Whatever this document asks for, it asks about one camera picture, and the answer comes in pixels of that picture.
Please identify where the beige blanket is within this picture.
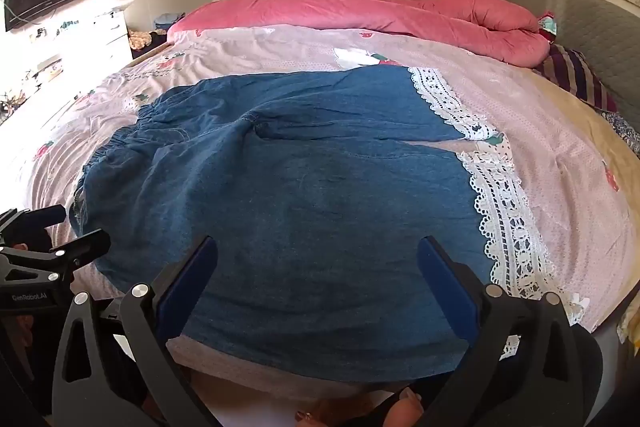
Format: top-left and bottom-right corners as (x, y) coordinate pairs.
(520, 69), (640, 258)

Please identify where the person's right foot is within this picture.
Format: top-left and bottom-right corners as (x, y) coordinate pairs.
(385, 387), (426, 427)

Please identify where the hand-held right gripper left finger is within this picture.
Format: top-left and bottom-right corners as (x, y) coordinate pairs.
(52, 234), (221, 427)

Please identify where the dark floral cloth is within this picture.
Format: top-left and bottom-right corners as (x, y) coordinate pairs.
(606, 109), (640, 158)

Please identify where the grey padded headboard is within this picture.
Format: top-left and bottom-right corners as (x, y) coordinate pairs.
(495, 0), (640, 132)

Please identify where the blue denim pants lace trim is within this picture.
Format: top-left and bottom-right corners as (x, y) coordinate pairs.
(70, 66), (587, 384)

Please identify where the pink quilt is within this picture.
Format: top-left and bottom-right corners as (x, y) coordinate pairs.
(167, 0), (551, 68)

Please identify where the pink printed bedsheet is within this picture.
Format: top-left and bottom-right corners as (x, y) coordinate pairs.
(25, 24), (640, 388)

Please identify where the teal and red cloth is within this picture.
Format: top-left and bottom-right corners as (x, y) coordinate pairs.
(537, 12), (559, 44)

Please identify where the striped pillow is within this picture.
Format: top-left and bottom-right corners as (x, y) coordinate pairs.
(532, 44), (619, 112)

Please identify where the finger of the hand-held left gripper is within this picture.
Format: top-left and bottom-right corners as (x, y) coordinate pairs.
(0, 205), (68, 234)
(0, 229), (112, 282)

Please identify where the white dresser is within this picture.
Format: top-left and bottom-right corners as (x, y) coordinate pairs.
(0, 0), (136, 120)

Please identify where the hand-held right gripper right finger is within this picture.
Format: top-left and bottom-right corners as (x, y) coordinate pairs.
(418, 236), (583, 427)

